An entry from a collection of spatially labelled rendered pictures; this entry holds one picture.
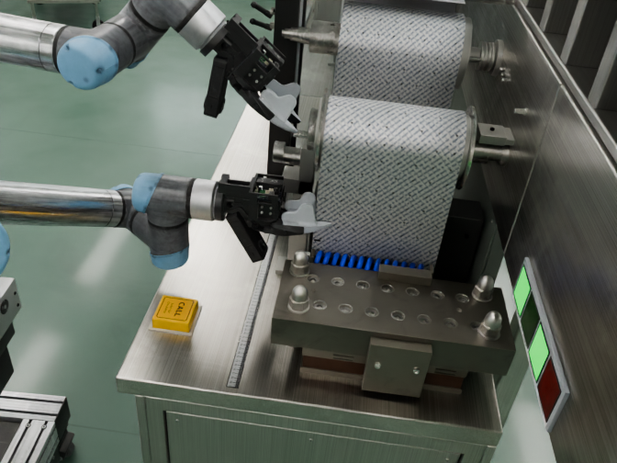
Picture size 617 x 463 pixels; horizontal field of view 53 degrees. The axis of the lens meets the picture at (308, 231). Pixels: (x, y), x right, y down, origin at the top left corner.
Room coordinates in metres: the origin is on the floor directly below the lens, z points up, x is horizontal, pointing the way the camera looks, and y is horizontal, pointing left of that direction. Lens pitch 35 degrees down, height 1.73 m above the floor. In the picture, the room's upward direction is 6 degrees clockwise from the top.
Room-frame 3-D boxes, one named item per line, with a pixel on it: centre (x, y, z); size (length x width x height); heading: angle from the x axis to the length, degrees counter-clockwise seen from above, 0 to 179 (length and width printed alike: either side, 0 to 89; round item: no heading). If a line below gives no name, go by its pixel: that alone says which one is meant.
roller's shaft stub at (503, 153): (0.99, -0.30, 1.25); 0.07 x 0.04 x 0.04; 87
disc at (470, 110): (0.99, -0.26, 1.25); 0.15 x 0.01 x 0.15; 177
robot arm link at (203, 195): (0.95, 0.19, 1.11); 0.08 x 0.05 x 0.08; 177
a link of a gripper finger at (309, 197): (0.96, 0.00, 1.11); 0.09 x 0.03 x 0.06; 88
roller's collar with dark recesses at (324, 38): (1.25, 0.00, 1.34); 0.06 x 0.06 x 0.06; 87
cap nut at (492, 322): (0.76, -0.32, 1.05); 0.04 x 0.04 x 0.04
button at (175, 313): (0.85, 0.24, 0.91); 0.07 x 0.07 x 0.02; 87
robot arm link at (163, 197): (0.95, 0.27, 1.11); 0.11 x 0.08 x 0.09; 87
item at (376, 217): (0.93, -0.13, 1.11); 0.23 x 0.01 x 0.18; 87
